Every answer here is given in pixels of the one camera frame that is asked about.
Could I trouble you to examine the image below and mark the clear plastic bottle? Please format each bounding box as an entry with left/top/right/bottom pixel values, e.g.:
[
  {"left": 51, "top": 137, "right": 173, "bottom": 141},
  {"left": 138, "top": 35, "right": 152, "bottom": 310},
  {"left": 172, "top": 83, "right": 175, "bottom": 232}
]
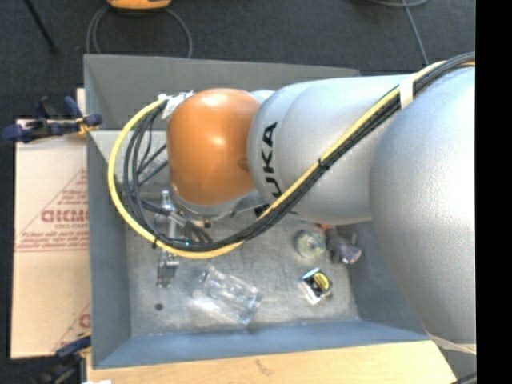
[{"left": 190, "top": 263, "right": 264, "bottom": 326}]

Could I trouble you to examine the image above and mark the clear greenish round cup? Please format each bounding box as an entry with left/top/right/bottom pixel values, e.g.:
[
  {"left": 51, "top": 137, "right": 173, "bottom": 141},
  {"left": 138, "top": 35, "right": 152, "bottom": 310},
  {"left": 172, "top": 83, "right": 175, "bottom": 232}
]
[{"left": 294, "top": 230, "right": 328, "bottom": 260}]

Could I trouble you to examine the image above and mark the grey metal bin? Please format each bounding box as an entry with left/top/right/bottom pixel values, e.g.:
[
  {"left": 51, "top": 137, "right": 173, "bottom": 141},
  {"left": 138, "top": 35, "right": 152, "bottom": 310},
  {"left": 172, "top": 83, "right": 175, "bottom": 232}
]
[{"left": 82, "top": 53, "right": 441, "bottom": 370}]

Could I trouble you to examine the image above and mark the brown cardboard board, red print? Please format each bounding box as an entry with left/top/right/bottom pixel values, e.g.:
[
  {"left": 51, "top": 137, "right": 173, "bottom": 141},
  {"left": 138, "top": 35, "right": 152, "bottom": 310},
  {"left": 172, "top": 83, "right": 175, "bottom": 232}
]
[{"left": 9, "top": 133, "right": 93, "bottom": 360}]

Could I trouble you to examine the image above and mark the black and yellow tape measure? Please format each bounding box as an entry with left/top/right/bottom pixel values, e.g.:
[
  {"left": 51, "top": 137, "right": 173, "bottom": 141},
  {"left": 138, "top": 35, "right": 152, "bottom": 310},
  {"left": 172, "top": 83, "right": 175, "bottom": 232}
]
[{"left": 300, "top": 267, "right": 334, "bottom": 306}]

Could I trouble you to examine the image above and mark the purple grey toy animal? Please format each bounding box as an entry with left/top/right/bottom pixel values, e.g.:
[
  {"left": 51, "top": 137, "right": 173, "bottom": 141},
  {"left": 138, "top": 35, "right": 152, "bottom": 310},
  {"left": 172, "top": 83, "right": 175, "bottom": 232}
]
[{"left": 325, "top": 226, "right": 363, "bottom": 266}]

